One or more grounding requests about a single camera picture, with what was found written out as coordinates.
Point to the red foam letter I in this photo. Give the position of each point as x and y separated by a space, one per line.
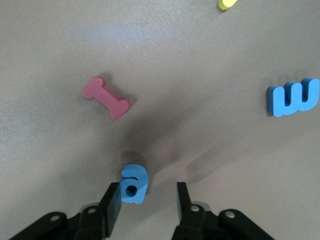
106 97

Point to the yellow foam letter K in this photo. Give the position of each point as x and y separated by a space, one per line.
226 4

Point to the blue foam letter m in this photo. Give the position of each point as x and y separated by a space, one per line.
277 100

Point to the blue foam letter a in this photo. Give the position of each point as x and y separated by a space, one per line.
140 175

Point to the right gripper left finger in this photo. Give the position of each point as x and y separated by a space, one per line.
110 212

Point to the brown table cover sheet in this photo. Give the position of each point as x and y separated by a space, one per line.
200 50

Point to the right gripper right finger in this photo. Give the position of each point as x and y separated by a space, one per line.
185 215

